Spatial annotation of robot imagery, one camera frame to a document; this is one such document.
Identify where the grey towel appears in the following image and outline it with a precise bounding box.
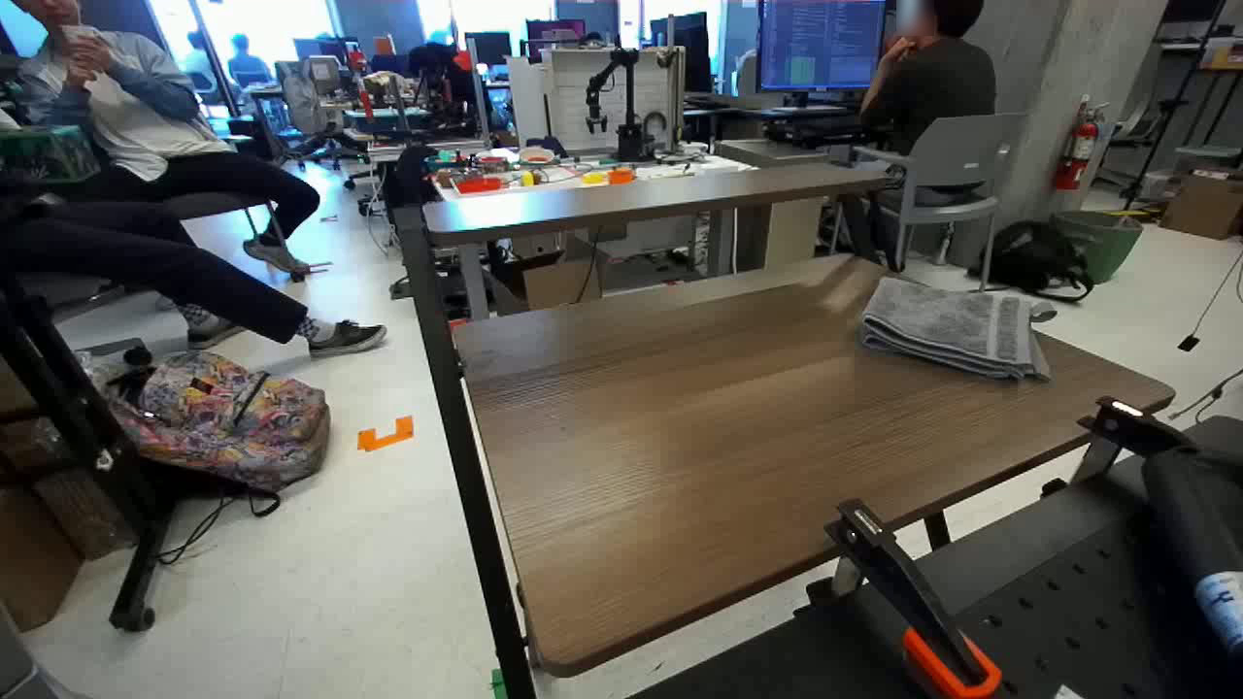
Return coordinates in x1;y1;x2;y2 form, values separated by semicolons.
858;271;1059;385

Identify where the cardboard box under desk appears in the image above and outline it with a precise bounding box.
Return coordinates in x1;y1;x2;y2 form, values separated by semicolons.
494;250;604;316

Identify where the grey work desk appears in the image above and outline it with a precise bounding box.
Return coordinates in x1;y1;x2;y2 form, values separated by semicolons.
414;144;901;323

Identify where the brown wooden table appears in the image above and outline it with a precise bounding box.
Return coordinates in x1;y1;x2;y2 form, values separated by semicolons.
443;253;1181;679

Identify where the orange floor tape marker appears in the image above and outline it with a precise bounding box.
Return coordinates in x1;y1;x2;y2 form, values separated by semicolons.
355;412;419;454

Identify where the white board panel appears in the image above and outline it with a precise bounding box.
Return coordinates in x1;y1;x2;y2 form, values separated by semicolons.
542;45;690;157

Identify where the large computer monitor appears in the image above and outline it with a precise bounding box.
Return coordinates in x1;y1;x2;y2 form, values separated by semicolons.
752;0;892;102

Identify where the grey office chair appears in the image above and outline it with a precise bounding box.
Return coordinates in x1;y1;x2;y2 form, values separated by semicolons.
854;113;1025;288

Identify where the black and orange clamp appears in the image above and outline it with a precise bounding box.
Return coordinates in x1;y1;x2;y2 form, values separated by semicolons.
823;499;1005;699

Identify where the colourful patterned backpack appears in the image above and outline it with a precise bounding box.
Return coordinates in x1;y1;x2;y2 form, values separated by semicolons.
103;351;335;499

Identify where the seated person in dark shirt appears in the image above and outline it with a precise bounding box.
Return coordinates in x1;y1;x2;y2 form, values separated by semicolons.
854;0;1002;157

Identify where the black bag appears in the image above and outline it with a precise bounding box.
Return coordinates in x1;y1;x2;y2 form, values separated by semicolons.
986;217;1095;302

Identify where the green bin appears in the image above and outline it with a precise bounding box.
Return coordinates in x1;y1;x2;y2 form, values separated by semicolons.
1047;208;1150;288

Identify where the red fire extinguisher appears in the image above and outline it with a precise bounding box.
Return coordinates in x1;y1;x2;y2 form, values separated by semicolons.
1047;98;1106;196

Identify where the black metal clamp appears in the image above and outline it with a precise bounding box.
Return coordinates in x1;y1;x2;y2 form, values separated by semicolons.
1068;397;1197;489

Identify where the seated person in white shirt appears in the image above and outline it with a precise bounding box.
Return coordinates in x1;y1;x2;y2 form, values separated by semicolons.
0;0;388;362

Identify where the black vertical table post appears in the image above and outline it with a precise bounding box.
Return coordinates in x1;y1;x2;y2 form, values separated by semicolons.
388;200;541;699

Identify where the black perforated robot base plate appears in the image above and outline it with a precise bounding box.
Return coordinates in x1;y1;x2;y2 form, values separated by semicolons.
630;454;1243;699

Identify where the black metal stand frame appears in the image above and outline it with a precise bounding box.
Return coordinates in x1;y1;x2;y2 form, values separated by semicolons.
0;276;188;637

